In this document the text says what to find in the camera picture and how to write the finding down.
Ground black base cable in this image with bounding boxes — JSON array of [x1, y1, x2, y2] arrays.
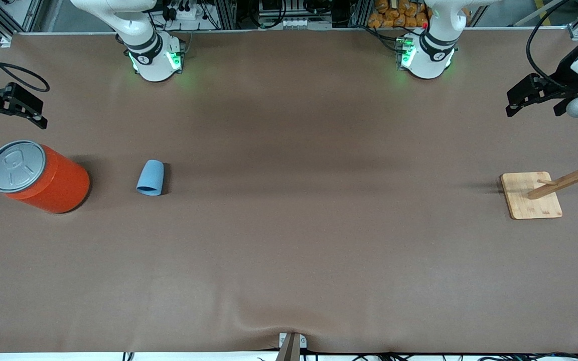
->
[[362, 24, 401, 53]]

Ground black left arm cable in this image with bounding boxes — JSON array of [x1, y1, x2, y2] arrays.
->
[[526, 0, 570, 91]]

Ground orange snack packets pile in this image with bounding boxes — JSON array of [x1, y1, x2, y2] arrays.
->
[[368, 0, 430, 29]]

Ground light blue cup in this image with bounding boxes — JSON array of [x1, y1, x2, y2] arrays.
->
[[135, 159, 166, 197]]

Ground orange can with silver lid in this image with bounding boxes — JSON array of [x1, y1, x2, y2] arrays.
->
[[0, 140, 91, 215]]

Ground brown table mat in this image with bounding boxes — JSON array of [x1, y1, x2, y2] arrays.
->
[[0, 28, 578, 354]]

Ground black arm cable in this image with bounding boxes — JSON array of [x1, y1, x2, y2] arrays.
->
[[526, 0, 570, 91], [0, 30, 50, 93]]

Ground wooden mug tree stand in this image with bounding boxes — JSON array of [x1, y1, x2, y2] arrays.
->
[[500, 138, 578, 220]]

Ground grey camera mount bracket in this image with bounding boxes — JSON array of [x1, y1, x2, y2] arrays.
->
[[275, 332, 308, 361]]

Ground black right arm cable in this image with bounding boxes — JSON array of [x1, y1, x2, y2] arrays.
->
[[0, 30, 50, 93]]

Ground white power strip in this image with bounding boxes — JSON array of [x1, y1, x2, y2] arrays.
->
[[168, 4, 204, 22]]

